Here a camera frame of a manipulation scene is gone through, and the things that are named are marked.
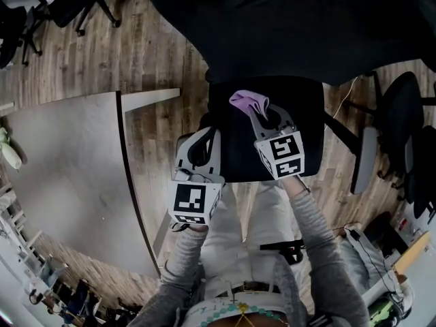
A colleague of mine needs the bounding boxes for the black cable with adapter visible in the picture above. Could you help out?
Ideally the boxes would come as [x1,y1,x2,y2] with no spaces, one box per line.
[335,225,401,296]

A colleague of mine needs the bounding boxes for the teal bead necklace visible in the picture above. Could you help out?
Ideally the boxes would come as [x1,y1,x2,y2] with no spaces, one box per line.
[200,303,283,327]

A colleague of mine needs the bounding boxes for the person's right forearm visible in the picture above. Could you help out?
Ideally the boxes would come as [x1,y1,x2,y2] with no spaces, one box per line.
[282,174,341,272]

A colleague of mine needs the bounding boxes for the person's own body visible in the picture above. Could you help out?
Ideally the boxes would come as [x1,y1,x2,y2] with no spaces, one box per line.
[127,181,372,327]

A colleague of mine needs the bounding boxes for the white floor cable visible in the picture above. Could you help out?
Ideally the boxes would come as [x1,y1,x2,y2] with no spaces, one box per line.
[332,76,358,121]

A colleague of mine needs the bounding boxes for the white vase with flowers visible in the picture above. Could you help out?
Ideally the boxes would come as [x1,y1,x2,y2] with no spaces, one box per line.
[0,126,23,170]

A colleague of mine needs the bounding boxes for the purple wiping cloth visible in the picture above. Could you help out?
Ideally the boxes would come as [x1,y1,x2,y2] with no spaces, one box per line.
[228,89,270,119]

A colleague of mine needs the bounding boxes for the dark wooden table white legs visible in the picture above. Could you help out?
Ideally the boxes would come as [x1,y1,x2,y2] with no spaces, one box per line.
[0,87,181,279]

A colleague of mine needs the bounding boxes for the white metal rack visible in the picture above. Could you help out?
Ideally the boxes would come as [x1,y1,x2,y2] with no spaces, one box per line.
[0,178,69,327]

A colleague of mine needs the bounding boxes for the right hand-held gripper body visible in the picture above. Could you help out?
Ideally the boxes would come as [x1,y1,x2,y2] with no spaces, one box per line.
[254,124,305,181]

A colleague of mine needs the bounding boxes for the yellow wooden table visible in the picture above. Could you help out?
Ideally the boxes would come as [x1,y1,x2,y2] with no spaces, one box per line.
[391,230,433,276]

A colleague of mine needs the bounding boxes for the person's left forearm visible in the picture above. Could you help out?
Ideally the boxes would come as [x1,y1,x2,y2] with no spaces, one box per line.
[159,223,209,296]

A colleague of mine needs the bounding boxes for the black mesh office chair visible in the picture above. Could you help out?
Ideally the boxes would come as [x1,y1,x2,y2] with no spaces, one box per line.
[0,3,44,70]
[343,70,436,170]
[148,0,436,197]
[401,124,436,224]
[32,0,123,37]

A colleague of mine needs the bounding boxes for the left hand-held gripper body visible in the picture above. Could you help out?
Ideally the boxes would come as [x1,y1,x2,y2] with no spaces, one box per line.
[168,166,226,226]

